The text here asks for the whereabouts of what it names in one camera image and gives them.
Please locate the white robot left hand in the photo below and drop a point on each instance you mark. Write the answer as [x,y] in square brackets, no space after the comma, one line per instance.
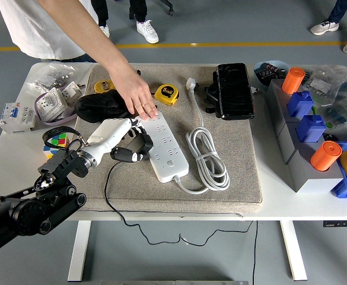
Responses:
[108,133]

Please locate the clear bag of small hardware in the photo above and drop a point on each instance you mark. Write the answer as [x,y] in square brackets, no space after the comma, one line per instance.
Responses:
[51,74]

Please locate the black table control panel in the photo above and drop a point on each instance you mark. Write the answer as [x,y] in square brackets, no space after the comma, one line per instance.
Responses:
[339,223]

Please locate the multicoloured puzzle cube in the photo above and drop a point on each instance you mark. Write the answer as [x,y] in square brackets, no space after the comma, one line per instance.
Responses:
[57,139]

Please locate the grey block base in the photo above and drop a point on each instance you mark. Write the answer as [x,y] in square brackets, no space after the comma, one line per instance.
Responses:
[306,175]

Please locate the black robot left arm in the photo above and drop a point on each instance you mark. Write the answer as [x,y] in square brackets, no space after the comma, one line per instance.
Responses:
[28,207]

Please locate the white wall socket panel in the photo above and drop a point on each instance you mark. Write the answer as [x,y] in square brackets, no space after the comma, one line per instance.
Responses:
[50,102]
[71,92]

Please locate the white power strip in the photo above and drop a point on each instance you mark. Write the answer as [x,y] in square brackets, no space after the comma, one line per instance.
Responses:
[167,160]

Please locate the light blue bowl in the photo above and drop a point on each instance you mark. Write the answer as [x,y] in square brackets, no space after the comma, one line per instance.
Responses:
[259,81]

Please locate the orange plastic cylinder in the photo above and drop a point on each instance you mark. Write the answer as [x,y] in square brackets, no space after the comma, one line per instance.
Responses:
[326,155]
[292,80]

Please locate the pale purple bowl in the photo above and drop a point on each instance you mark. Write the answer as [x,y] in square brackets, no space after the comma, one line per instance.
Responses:
[59,121]

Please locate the person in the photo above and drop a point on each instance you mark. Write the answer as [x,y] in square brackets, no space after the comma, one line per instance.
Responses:
[324,27]
[146,29]
[28,29]

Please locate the blue plastic block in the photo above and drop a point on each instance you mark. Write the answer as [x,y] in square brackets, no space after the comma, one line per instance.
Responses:
[300,104]
[311,129]

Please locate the black power adapter plug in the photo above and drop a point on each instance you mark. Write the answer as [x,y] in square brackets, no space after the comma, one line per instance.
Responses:
[143,143]

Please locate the clear bag of electronic parts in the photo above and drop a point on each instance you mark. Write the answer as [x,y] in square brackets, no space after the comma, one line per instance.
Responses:
[339,98]

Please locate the glossy black flat device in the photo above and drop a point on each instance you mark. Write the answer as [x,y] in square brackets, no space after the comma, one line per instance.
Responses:
[235,92]

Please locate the yellow 5m tape measure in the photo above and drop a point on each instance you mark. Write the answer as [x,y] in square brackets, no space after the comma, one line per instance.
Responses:
[165,93]

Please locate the round yellow black tape measure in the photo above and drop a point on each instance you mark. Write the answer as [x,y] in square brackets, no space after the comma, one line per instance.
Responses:
[103,86]

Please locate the white circuit breaker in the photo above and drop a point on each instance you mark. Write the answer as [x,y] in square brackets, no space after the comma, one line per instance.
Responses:
[16,117]

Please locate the blue plastic bin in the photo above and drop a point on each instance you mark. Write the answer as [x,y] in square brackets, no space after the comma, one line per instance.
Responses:
[342,187]

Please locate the black office chair base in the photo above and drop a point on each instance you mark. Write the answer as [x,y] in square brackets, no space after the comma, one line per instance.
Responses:
[167,4]

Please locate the dark printed packet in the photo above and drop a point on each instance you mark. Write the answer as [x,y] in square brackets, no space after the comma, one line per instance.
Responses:
[269,71]

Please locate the person's left hand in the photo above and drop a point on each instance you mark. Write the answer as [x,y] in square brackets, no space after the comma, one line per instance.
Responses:
[137,95]

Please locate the white table leg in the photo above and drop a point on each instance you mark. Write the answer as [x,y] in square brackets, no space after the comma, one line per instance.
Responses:
[294,252]
[79,252]

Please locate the grey-brown fabric mat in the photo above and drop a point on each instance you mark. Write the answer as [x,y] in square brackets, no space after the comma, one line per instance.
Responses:
[137,190]

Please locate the person's left forearm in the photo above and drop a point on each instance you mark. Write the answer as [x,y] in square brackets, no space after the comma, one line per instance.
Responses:
[87,32]

